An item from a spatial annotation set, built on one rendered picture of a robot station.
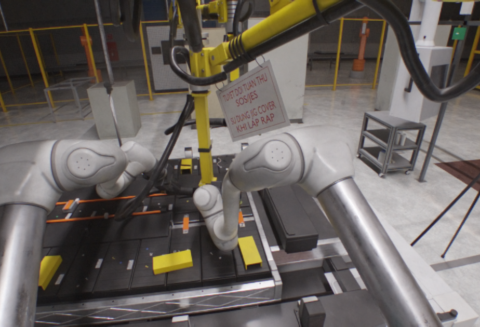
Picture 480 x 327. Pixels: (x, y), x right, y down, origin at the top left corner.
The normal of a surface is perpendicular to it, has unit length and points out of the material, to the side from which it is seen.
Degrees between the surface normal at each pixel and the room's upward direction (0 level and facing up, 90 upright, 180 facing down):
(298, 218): 0
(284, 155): 52
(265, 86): 90
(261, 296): 90
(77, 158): 69
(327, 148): 41
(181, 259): 0
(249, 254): 0
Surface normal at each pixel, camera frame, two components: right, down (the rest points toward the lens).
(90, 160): 0.28, 0.05
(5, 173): 0.09, -0.40
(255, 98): -0.73, 0.32
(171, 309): 0.15, 0.44
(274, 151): 0.19, -0.20
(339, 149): 0.37, -0.45
